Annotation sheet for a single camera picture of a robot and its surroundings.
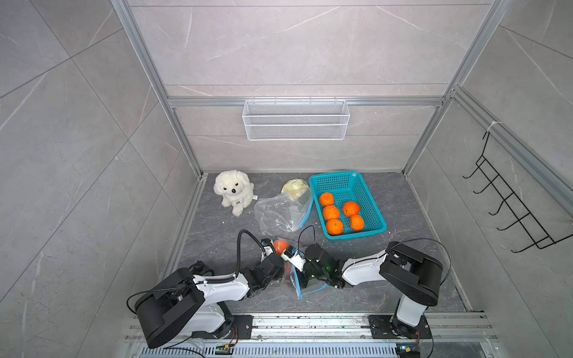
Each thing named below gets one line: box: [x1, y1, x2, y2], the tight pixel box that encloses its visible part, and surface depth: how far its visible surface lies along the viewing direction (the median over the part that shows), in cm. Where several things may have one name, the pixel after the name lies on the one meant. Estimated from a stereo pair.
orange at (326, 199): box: [319, 192, 335, 207], surface depth 105 cm
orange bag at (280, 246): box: [273, 239, 289, 256], surface depth 88 cm
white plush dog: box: [213, 169, 255, 217], surface depth 95 cm
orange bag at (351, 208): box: [343, 200, 360, 218], surface depth 100 cm
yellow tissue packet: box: [281, 178, 310, 202], surface depth 111 cm
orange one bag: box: [326, 217, 344, 236], surface depth 94 cm
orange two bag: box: [323, 205, 340, 221], surface depth 98 cm
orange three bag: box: [349, 214, 365, 232], surface depth 97 cm
